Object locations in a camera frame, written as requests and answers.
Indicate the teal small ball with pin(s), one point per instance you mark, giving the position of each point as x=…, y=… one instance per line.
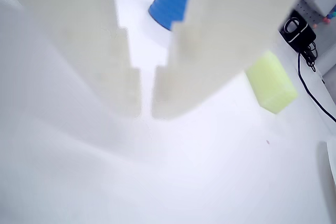
x=333, y=14

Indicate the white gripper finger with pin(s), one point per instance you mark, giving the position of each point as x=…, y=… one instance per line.
x=78, y=24
x=223, y=24

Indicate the pink small ball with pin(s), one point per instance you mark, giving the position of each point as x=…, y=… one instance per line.
x=326, y=20

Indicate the blue ribbed cylinder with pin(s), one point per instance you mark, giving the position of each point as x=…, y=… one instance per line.
x=169, y=5

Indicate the pale yellow foam block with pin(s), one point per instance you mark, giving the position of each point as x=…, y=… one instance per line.
x=271, y=85

